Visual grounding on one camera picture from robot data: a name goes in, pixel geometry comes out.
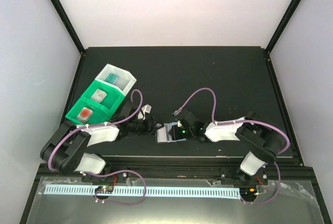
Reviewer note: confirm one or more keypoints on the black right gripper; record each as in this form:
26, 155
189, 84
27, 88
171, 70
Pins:
175, 135

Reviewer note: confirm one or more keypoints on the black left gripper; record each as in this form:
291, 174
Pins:
149, 126

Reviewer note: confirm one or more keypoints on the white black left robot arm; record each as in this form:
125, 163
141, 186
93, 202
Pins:
66, 149

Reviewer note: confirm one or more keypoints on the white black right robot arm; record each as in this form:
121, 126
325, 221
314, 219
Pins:
263, 140

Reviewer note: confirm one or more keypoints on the white card in green bin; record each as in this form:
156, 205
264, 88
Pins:
98, 96

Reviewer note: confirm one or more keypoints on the teal card in white bin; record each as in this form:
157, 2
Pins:
111, 78

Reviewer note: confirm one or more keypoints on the red circle card in bin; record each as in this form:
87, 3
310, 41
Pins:
84, 115

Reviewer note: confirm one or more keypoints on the green bin middle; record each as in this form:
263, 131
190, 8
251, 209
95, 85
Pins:
113, 99

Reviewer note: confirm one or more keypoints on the green bin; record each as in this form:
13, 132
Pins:
100, 113
113, 99

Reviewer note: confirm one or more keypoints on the white bin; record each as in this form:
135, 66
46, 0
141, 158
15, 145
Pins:
125, 82

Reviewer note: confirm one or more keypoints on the green bin near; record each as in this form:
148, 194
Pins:
100, 113

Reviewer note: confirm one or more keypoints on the left controller board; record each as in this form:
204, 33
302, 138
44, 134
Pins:
104, 189

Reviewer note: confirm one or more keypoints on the controller board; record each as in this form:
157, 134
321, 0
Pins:
104, 189
247, 192

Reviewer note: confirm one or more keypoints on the right controller board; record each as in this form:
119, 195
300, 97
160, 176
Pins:
247, 192

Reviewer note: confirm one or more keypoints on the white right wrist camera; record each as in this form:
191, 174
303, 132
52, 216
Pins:
179, 116

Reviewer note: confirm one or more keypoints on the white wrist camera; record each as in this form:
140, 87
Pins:
144, 111
179, 116

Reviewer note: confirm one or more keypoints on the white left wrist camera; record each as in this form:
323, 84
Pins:
144, 111

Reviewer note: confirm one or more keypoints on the white slotted cable duct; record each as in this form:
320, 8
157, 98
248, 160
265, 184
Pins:
149, 191

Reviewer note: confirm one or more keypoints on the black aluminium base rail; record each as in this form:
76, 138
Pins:
209, 168

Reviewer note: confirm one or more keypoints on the black left frame post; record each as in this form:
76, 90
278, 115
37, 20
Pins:
68, 25

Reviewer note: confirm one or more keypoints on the black frame post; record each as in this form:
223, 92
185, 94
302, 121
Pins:
68, 25
292, 7

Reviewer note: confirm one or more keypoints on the black right frame post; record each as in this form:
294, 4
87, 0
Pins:
292, 7

